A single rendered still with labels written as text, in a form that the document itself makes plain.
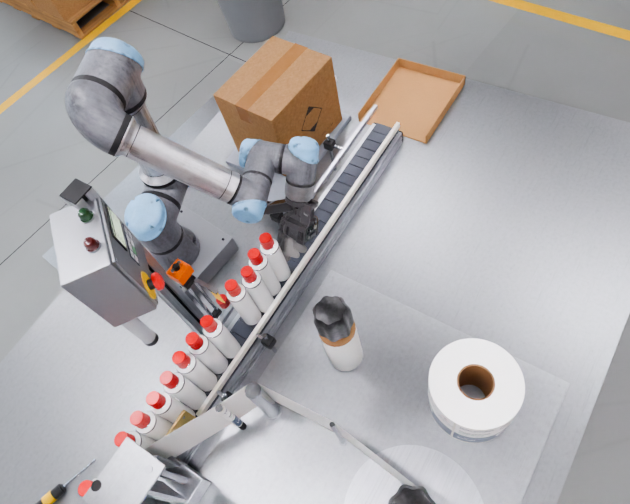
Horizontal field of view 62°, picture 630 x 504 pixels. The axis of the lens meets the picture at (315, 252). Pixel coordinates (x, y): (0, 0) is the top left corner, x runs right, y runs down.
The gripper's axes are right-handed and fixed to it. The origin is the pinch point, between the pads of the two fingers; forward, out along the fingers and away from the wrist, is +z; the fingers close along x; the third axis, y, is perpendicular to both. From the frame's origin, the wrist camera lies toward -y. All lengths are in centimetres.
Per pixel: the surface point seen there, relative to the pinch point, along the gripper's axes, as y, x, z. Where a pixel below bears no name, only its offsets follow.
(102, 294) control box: -2, -58, -21
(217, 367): 1.9, -30.7, 18.4
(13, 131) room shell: -268, 73, 65
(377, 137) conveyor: 0, 49, -22
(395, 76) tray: -11, 79, -34
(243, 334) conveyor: 0.3, -18.2, 16.9
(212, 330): 1.7, -32.3, 4.4
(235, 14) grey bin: -165, 172, -18
